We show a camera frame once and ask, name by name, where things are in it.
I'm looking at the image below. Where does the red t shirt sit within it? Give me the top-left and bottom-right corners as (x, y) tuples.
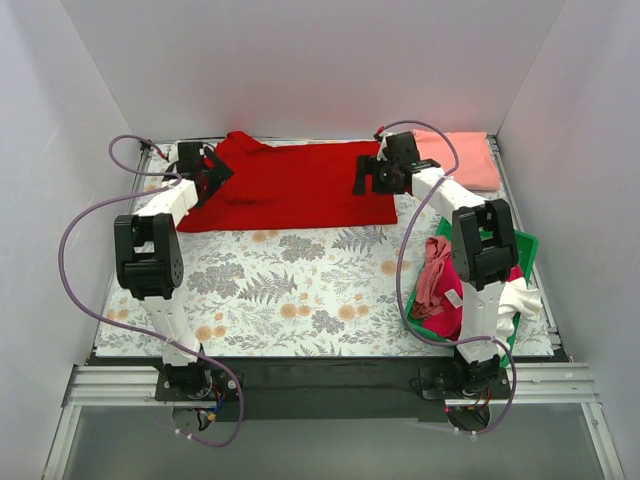
(178, 131), (397, 233)

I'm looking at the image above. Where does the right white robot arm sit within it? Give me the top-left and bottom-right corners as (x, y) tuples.
(353, 126), (519, 398)

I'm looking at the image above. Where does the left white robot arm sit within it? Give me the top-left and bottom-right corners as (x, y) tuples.
(114, 141), (233, 400)

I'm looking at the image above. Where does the folded pink t shirt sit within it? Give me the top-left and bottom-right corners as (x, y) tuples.
(413, 129), (501, 192)

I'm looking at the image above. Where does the floral table mat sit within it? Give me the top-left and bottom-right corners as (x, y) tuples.
(94, 138), (556, 358)

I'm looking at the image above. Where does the dusty pink shirt in basket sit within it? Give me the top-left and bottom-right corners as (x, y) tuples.
(411, 236), (451, 320)

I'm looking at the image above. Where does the magenta shirt in basket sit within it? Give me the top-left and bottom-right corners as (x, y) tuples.
(419, 258), (523, 340)

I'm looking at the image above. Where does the white shirt in basket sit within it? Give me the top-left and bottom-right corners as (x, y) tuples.
(496, 277), (543, 345)

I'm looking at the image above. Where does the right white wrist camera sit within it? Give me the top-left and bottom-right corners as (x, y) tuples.
(374, 130), (394, 162)

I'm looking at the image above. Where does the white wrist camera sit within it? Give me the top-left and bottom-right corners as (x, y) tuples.
(374, 130), (394, 162)
(165, 141), (180, 173)

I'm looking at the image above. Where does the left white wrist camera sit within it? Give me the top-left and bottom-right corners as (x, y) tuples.
(165, 141), (180, 173)

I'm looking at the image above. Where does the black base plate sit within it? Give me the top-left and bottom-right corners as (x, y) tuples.
(154, 355), (511, 424)

